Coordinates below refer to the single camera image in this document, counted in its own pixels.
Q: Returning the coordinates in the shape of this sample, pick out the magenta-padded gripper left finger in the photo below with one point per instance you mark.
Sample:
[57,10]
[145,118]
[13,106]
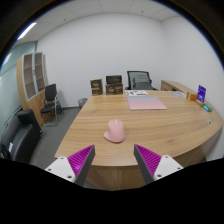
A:
[78,161]

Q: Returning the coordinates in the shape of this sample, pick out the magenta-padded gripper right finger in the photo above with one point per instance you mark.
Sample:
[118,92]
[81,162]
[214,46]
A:
[150,161]

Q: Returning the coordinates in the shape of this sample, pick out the pink computer mouse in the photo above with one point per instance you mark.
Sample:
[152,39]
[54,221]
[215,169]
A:
[115,131]

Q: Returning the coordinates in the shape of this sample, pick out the pink and blue mouse pad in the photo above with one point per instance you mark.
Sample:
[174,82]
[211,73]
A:
[146,103]

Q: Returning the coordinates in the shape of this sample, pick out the grey waste bin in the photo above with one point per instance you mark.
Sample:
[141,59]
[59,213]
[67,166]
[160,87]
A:
[82,103]

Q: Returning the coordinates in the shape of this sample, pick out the black leather sofa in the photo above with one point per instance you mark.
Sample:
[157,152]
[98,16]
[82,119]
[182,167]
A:
[20,135]

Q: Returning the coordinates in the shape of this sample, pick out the white printed paper sheet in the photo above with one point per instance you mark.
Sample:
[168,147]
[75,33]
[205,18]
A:
[136,93]

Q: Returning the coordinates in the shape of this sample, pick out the small white table socket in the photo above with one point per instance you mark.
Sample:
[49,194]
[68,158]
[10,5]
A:
[209,121]

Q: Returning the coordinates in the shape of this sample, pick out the white paper with round print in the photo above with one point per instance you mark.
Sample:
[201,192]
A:
[179,94]

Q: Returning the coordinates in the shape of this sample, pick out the black metal-legged visitor chair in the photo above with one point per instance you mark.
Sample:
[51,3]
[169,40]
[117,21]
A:
[50,92]

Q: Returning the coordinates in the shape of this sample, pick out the tall brown cardboard box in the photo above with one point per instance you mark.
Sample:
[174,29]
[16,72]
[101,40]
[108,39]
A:
[96,87]

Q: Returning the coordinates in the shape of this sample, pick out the small orange wooden box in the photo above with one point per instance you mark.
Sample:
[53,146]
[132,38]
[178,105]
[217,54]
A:
[191,96]

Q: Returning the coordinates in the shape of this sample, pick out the small teal box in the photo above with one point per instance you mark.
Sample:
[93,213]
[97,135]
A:
[207,107]

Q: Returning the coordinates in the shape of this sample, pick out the low wooden side cabinet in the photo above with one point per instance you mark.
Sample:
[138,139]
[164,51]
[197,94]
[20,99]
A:
[171,85]

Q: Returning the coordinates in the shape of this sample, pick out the wooden shelf unit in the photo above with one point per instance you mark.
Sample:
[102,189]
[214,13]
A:
[25,100]

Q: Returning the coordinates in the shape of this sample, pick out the black mesh office chair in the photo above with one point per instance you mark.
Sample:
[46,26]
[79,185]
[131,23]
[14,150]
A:
[140,80]

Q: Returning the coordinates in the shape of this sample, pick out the purple standing sign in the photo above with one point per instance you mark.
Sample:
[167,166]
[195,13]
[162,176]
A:
[201,93]

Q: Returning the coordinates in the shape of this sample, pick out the black cardboard box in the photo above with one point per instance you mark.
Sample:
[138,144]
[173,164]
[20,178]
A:
[114,79]

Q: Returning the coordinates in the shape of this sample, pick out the ceiling light strip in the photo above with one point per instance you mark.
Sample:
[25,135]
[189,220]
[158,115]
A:
[26,31]

